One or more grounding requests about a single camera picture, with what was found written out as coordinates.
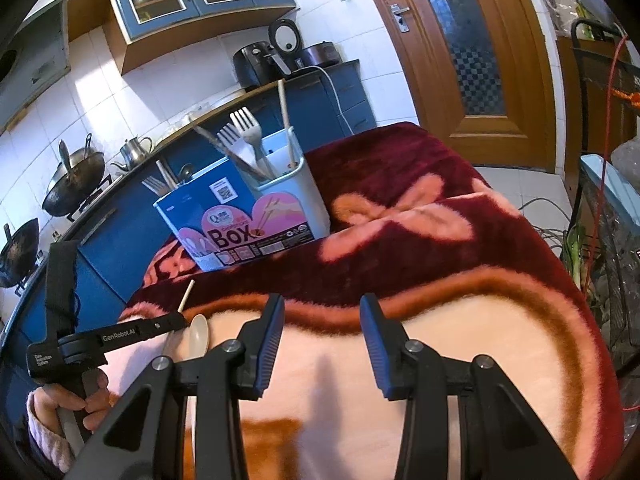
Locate wooden side cabinet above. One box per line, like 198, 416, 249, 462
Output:
555, 35, 628, 163

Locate silver door handle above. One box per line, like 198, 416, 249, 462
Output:
387, 2, 412, 34

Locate black wire rack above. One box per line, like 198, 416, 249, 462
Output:
570, 17, 640, 376

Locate maroon pink floral blanket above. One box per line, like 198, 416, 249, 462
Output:
107, 121, 626, 480

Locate large black wok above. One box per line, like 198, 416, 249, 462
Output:
42, 132, 108, 218

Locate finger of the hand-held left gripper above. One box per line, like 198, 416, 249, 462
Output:
101, 311, 189, 348

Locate white chopstick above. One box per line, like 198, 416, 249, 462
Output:
156, 160, 177, 192

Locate grey floor cables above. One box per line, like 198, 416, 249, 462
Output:
519, 196, 577, 253

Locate green vegetables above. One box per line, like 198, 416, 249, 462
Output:
561, 227, 597, 303

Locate red cable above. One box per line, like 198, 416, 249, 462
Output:
584, 35, 632, 292

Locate small steel fork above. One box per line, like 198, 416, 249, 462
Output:
216, 124, 261, 176

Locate light blue plastic box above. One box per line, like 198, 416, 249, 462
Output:
579, 154, 640, 241

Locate dark pressure cooker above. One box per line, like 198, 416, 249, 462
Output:
300, 42, 342, 69

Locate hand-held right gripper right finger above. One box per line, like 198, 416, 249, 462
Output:
359, 292, 583, 480

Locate white power cable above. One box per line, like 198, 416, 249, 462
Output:
300, 64, 355, 137

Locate gas stove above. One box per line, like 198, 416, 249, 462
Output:
65, 174, 117, 224

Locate small black wok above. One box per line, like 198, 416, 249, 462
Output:
0, 217, 42, 288

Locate white fork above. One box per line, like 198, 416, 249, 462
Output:
230, 107, 276, 180

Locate person's left hand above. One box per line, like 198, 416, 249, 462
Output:
42, 369, 114, 436

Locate steel kettle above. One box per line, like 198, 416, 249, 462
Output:
111, 136, 154, 173

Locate blue chopstick box holder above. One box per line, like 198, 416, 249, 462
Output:
152, 127, 332, 273

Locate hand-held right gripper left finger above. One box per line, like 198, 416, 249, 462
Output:
62, 292, 286, 480

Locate wooden door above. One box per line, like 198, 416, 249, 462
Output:
352, 0, 558, 171

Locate grey range hood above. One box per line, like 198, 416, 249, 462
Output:
0, 0, 71, 133

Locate black air fryer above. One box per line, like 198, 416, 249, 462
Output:
232, 42, 277, 92

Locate white plastic spoon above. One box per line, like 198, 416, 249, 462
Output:
186, 314, 210, 361

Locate clear plastic bags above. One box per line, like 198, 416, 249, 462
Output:
536, 0, 593, 38

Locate blue kitchen base cabinet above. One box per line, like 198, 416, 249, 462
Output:
10, 59, 378, 371

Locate blue wall cabinet glass doors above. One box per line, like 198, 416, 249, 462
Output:
107, 0, 302, 77

